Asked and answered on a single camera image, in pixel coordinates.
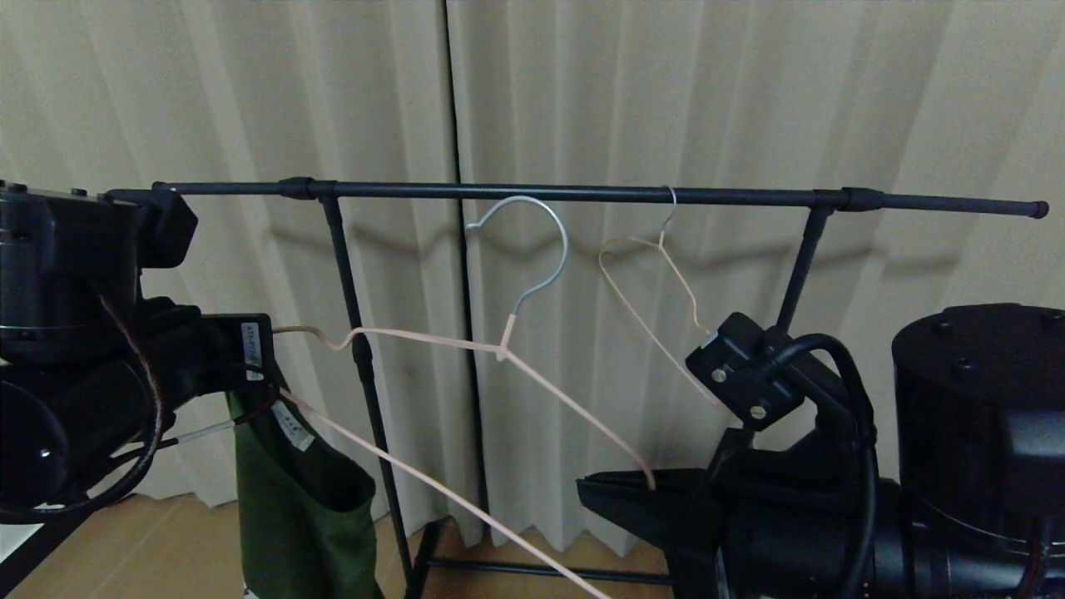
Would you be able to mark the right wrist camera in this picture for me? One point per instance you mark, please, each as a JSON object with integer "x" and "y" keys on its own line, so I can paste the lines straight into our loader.
{"x": 740, "y": 374}

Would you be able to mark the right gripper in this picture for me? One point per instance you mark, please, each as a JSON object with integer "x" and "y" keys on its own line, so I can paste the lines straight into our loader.
{"x": 790, "y": 549}

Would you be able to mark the black clothes rack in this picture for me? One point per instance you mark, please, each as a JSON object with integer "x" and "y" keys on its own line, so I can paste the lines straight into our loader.
{"x": 582, "y": 193}

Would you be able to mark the green long-sleeved shirt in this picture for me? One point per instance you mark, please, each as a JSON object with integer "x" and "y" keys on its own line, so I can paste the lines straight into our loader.
{"x": 291, "y": 516}

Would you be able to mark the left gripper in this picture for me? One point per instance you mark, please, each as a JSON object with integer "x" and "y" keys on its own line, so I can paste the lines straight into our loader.
{"x": 225, "y": 349}

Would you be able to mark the beige curtain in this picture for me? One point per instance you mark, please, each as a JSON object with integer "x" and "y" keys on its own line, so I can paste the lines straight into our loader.
{"x": 749, "y": 100}

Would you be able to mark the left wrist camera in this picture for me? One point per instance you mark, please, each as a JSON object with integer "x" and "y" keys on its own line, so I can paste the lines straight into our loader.
{"x": 162, "y": 229}

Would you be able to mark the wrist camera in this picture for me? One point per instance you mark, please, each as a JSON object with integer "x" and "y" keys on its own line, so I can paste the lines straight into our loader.
{"x": 740, "y": 374}
{"x": 162, "y": 229}

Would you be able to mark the pink clothes hanger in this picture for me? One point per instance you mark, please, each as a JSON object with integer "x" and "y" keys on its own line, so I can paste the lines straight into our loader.
{"x": 662, "y": 240}
{"x": 508, "y": 341}

